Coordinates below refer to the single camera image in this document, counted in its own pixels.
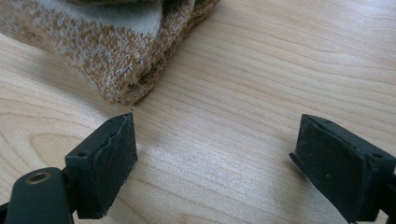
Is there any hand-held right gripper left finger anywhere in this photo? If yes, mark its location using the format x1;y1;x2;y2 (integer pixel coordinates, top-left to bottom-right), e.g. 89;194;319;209
64;112;138;220

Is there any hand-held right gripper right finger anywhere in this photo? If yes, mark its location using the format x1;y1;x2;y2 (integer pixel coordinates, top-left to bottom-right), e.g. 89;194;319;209
289;113;396;224

